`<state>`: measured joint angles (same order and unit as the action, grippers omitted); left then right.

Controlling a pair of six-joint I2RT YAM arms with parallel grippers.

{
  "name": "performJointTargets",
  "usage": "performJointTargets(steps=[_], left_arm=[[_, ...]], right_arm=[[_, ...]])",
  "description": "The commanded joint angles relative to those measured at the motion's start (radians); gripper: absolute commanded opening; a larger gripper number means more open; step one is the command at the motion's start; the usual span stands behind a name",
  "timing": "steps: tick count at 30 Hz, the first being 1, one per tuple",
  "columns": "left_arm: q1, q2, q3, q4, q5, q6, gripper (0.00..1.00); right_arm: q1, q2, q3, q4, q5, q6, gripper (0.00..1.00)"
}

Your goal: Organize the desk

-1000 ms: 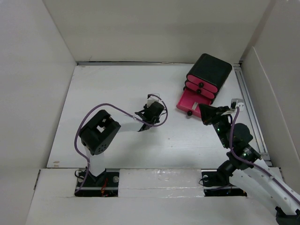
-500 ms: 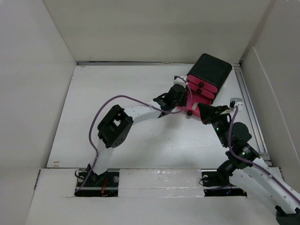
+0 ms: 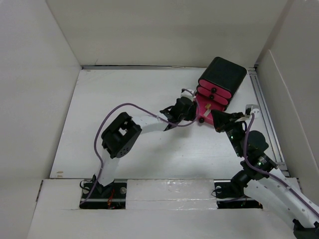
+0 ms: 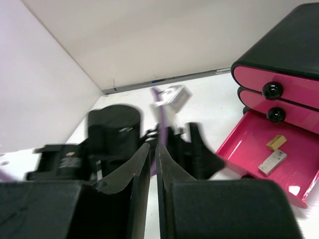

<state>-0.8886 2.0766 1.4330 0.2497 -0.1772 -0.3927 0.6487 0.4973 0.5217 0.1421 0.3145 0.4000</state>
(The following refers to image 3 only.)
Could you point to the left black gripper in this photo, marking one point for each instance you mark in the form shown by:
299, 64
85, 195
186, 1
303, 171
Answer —
190, 117

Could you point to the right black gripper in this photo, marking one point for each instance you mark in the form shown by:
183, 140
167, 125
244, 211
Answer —
223, 120

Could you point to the long white eraser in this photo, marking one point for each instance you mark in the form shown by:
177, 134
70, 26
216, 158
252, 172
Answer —
207, 112

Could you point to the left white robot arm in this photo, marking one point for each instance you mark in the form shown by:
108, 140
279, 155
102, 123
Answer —
122, 133

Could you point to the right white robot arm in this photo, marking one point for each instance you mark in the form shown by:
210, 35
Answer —
262, 180

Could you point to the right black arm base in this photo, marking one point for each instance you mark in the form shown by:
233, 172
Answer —
227, 198

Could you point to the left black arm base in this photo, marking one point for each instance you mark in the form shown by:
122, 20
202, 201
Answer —
111, 197

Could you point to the black drawer cabinet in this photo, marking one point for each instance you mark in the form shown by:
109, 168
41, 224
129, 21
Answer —
225, 74

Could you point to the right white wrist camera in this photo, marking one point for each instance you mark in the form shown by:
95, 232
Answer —
250, 110

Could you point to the aluminium rail right side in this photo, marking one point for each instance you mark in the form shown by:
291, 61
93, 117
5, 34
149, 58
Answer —
272, 137

